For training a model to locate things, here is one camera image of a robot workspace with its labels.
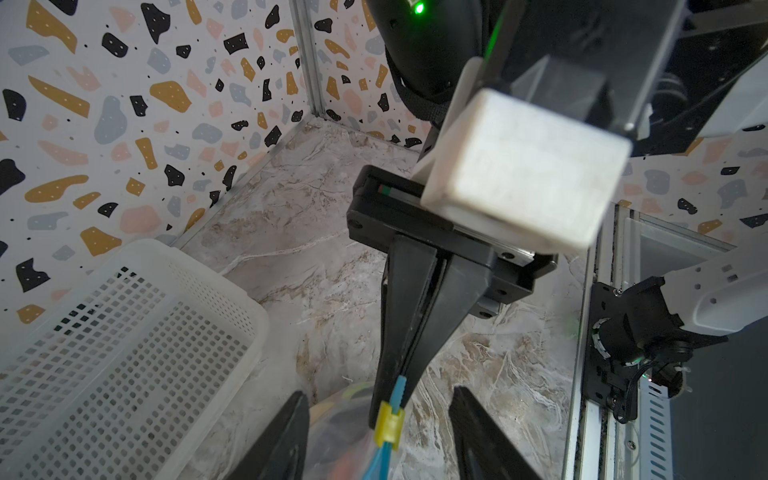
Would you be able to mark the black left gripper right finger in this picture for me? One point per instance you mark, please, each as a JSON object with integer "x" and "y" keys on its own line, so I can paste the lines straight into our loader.
{"x": 482, "y": 449}

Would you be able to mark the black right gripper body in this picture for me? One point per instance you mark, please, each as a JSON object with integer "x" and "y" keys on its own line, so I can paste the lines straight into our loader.
{"x": 385, "y": 205}

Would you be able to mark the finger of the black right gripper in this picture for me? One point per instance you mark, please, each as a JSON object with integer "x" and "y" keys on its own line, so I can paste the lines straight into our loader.
{"x": 451, "y": 295}
{"x": 409, "y": 270}

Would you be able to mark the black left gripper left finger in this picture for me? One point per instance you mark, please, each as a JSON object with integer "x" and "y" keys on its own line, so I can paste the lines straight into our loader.
{"x": 280, "y": 451}

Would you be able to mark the clear zip top bag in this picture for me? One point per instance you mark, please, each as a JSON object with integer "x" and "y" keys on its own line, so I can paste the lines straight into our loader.
{"x": 352, "y": 436}

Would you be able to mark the white plastic basket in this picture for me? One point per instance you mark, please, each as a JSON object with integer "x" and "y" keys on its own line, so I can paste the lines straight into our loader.
{"x": 127, "y": 377}

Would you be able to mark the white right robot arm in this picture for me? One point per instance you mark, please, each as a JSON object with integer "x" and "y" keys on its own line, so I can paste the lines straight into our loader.
{"x": 650, "y": 71}

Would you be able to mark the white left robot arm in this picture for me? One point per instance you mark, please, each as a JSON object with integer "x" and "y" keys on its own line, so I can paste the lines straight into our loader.
{"x": 670, "y": 316}

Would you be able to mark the aluminium front rail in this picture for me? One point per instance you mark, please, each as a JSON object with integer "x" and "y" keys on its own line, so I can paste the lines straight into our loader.
{"x": 629, "y": 248}

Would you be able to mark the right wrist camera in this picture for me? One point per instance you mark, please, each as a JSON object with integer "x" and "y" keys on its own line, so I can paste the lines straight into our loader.
{"x": 516, "y": 174}

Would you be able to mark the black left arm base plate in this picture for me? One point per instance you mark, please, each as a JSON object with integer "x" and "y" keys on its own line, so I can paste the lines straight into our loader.
{"x": 613, "y": 360}

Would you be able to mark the aluminium left corner post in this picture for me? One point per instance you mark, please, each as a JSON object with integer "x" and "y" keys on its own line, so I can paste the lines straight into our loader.
{"x": 303, "y": 32}

